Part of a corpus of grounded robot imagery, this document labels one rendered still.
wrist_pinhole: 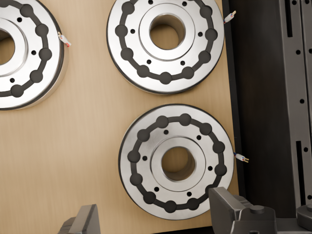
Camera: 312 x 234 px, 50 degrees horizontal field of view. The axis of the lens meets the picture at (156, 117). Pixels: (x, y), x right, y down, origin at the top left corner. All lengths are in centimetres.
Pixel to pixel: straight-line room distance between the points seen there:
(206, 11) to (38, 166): 21
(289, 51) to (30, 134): 23
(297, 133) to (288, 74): 4
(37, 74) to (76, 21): 7
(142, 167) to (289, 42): 15
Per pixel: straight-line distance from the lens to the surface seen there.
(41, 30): 31
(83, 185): 33
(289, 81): 24
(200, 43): 30
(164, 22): 32
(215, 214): 16
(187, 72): 29
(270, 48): 26
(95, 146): 32
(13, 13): 31
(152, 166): 29
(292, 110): 24
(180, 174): 31
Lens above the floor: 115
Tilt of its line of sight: 85 degrees down
